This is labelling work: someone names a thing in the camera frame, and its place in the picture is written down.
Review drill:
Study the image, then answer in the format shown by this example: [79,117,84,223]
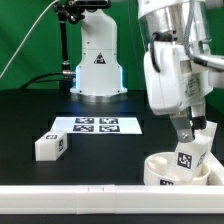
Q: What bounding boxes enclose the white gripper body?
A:
[144,43,213,115]

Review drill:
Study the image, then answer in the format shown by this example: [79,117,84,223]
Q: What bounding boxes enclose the white cable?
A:
[0,0,61,80]

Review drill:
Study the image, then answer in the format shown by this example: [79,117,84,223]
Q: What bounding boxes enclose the white marker sheet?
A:
[51,117,142,135]

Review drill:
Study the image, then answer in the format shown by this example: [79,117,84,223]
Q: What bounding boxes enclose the black camera stand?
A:
[54,0,85,92]

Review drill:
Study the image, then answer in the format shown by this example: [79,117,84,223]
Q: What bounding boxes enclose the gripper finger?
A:
[191,103,207,130]
[170,111,194,143]

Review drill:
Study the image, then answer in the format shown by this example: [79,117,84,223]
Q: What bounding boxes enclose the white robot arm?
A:
[67,0,224,142]

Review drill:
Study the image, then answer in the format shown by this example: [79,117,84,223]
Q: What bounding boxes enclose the black cables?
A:
[19,71,76,90]

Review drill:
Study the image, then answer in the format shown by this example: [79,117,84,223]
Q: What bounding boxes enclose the white L-shaped fence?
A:
[0,158,224,214]

